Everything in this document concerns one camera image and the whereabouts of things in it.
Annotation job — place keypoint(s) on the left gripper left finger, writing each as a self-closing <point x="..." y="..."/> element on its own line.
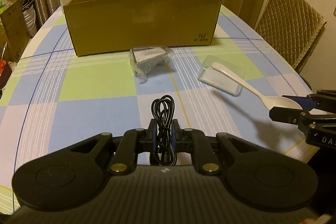
<point x="132" y="143"/>

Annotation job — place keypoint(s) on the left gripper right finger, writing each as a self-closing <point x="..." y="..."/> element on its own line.
<point x="198" y="145"/>

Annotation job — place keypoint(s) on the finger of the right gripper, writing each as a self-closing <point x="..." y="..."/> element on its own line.
<point x="321" y="100"/>
<point x="303" y="119"/>

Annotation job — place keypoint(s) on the white plastic spoon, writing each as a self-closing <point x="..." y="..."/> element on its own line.
<point x="268" y="101"/>

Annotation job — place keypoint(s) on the clear plastic lidded case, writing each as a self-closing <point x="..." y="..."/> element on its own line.
<point x="209" y="76"/>

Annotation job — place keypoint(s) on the clear white box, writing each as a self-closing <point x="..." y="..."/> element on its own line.
<point x="144" y="60"/>

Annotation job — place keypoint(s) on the quilted brown chair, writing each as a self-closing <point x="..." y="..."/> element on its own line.
<point x="292" y="28"/>

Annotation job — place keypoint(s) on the checked tablecloth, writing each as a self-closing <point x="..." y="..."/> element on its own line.
<point x="54" y="98"/>

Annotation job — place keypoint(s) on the brown cardboard box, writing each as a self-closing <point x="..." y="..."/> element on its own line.
<point x="104" y="26"/>

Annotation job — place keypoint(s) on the cardboard boxes pile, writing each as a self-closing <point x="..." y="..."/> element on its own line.
<point x="18" y="26"/>

